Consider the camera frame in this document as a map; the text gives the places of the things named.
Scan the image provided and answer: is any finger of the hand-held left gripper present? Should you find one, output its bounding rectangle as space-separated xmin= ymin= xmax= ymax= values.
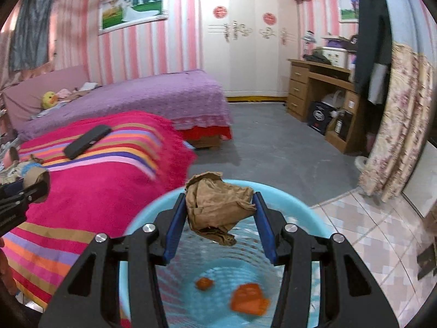
xmin=0 ymin=179 xmax=50 ymax=212
xmin=0 ymin=208 xmax=28 ymax=236

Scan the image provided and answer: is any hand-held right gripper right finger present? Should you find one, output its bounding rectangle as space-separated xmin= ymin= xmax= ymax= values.
xmin=251 ymin=191 xmax=400 ymax=328

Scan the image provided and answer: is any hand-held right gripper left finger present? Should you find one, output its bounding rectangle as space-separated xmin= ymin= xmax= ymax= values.
xmin=39 ymin=193 xmax=192 ymax=328

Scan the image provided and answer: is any cardboard tube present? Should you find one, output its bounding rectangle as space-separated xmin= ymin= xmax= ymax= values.
xmin=22 ymin=168 xmax=51 ymax=203

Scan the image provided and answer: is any brown paper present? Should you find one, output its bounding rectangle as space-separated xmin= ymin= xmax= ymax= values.
xmin=184 ymin=172 xmax=256 ymax=247

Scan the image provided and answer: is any blue plastic basket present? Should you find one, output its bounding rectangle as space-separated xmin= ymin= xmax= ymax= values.
xmin=119 ymin=178 xmax=342 ymax=328

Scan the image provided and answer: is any small orange peel piece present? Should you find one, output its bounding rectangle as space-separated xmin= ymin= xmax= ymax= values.
xmin=194 ymin=278 xmax=215 ymax=292

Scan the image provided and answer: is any pink striped blanket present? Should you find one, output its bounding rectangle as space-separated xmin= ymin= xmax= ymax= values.
xmin=0 ymin=111 xmax=199 ymax=310

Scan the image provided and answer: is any large orange peel piece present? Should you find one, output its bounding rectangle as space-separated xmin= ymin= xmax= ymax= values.
xmin=230 ymin=283 xmax=270 ymax=315

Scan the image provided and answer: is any black phone case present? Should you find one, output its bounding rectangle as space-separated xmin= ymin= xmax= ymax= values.
xmin=64 ymin=125 xmax=113 ymax=160

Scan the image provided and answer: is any yellow duck plush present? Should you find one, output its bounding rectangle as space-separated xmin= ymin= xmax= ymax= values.
xmin=41 ymin=91 xmax=58 ymax=110

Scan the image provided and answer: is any pink bed headboard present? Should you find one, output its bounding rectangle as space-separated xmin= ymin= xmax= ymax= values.
xmin=2 ymin=65 xmax=89 ymax=127

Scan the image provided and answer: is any black box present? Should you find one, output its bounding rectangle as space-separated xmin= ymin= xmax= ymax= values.
xmin=307 ymin=102 xmax=337 ymax=134

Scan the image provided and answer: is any purple covered bed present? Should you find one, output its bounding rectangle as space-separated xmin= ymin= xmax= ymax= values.
xmin=15 ymin=69 xmax=234 ymax=149

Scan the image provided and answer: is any wooden desk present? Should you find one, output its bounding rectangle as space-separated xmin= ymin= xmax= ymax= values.
xmin=286 ymin=58 xmax=369 ymax=154

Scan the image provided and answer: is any grey window curtain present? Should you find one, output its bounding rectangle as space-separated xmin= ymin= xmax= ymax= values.
xmin=8 ymin=0 xmax=55 ymax=72

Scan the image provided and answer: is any floral door curtain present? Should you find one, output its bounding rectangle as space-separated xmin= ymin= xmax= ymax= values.
xmin=358 ymin=41 xmax=436 ymax=202

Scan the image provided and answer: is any dark cloth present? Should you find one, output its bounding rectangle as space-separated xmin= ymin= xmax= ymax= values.
xmin=303 ymin=51 xmax=332 ymax=65

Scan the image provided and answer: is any white wardrobe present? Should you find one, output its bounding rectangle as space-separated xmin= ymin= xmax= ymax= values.
xmin=199 ymin=0 xmax=303 ymax=98

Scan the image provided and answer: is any white box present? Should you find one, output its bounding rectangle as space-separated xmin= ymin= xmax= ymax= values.
xmin=321 ymin=46 xmax=350 ymax=67

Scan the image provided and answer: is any silver desk lamp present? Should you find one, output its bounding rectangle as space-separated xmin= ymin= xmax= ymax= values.
xmin=302 ymin=31 xmax=316 ymax=58

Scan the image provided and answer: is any dark hanging jacket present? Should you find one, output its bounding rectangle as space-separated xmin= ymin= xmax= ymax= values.
xmin=353 ymin=0 xmax=393 ymax=105

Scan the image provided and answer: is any framed wall poster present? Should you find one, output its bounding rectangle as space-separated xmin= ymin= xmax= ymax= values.
xmin=98 ymin=0 xmax=169 ymax=36

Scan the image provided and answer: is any small wall poster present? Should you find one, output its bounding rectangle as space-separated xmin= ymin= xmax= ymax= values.
xmin=338 ymin=0 xmax=361 ymax=23

